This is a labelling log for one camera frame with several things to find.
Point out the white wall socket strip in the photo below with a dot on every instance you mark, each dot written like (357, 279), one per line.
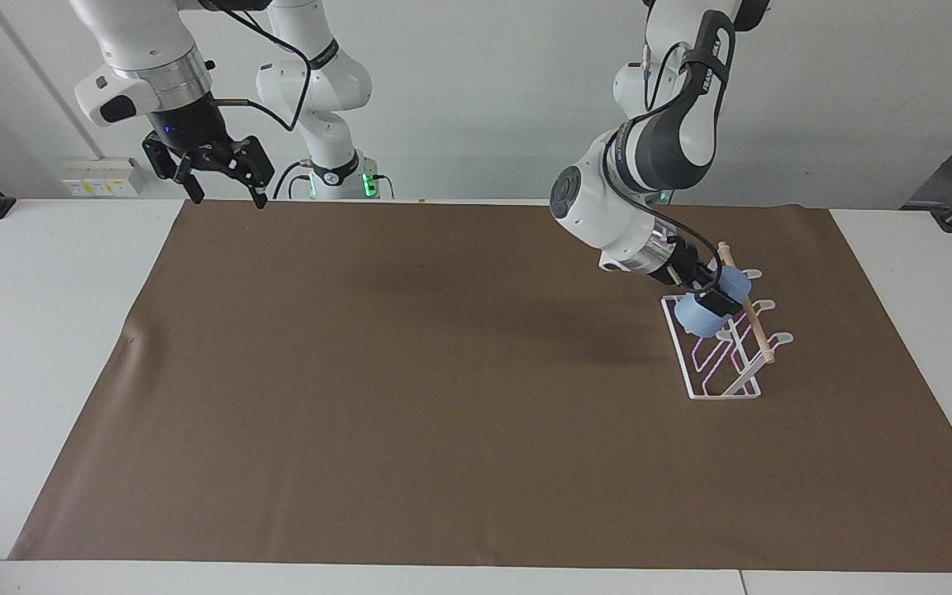
(102, 178)

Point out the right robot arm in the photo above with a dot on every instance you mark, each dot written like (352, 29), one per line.
(145, 41)

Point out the white cup holder rack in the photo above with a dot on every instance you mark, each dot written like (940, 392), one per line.
(740, 376)

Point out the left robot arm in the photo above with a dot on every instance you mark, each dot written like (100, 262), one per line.
(674, 149)

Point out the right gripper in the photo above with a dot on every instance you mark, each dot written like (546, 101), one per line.
(188, 124)

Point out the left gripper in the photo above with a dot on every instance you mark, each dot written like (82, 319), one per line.
(680, 263)

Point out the light blue cup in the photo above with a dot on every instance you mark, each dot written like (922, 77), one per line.
(695, 321)

